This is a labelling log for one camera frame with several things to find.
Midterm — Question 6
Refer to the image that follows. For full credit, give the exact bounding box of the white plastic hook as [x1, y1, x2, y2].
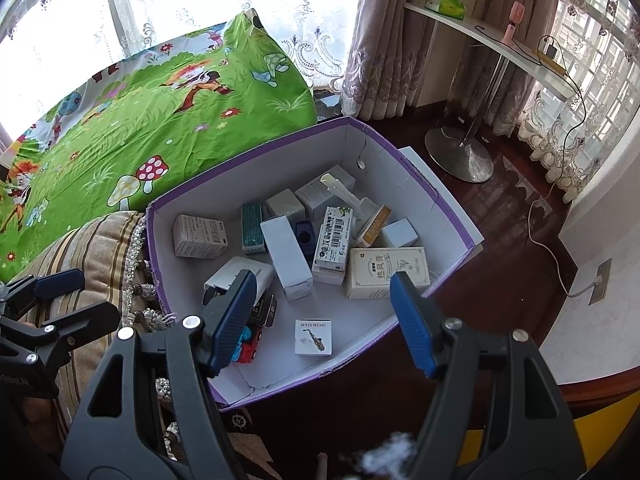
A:
[320, 174, 371, 218]

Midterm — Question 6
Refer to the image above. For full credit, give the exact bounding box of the plain tall white box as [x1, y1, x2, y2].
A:
[260, 215, 313, 302]

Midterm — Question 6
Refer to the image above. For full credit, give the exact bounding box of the black box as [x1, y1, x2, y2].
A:
[248, 294, 278, 329]

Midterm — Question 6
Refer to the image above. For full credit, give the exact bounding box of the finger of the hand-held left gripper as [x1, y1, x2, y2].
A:
[0, 301, 121, 366]
[0, 268, 86, 313]

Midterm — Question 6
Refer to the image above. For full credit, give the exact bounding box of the purple cardboard box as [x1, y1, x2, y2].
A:
[146, 116, 485, 407]

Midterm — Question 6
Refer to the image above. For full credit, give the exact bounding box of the yellow power strip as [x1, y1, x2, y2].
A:
[536, 49, 568, 77]

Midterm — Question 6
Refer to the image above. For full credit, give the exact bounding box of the cream box with green print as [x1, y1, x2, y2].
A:
[345, 246, 431, 300]

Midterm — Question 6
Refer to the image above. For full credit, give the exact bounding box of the dark anchor print rug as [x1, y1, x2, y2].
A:
[220, 397, 351, 480]

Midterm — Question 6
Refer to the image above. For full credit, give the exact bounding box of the white cable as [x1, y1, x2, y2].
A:
[527, 180, 601, 298]

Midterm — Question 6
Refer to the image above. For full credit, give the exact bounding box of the white box with grey text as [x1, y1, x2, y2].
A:
[173, 215, 228, 259]

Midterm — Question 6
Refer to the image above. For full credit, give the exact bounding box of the teal patterned box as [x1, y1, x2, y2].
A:
[241, 203, 266, 255]

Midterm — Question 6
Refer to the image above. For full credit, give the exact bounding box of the pink hairbrush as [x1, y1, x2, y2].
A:
[504, 1, 527, 41]

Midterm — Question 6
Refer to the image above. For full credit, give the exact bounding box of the black cable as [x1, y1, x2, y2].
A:
[475, 25, 586, 136]

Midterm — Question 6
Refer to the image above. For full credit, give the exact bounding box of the green cartoon printed blanket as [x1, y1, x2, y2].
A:
[0, 10, 318, 283]

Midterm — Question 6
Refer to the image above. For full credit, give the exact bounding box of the green tissue pack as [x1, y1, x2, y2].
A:
[425, 0, 467, 21]

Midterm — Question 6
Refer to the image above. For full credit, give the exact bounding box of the embroidered lace window curtain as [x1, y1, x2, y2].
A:
[517, 0, 640, 203]

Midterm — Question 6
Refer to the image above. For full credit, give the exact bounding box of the white saxophone print box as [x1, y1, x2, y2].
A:
[295, 319, 335, 356]

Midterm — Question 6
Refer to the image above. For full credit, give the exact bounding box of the wall outlet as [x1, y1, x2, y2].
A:
[589, 258, 613, 306]

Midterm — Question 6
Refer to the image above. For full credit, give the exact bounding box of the yellow object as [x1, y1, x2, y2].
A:
[457, 390, 623, 467]

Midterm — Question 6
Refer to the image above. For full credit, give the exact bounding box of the red toy car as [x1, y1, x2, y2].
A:
[235, 325, 266, 363]

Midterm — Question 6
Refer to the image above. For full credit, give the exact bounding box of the white side table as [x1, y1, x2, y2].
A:
[404, 1, 580, 184]

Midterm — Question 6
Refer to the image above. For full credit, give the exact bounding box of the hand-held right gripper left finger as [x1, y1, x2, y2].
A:
[59, 269, 259, 480]

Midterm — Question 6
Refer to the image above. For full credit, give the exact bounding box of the green white barcode box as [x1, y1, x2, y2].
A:
[312, 206, 353, 286]

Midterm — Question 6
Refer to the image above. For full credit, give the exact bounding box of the striped tasselled cushion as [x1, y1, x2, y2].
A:
[10, 210, 181, 461]

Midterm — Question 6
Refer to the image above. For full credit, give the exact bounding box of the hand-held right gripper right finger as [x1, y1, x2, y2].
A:
[389, 270, 586, 480]

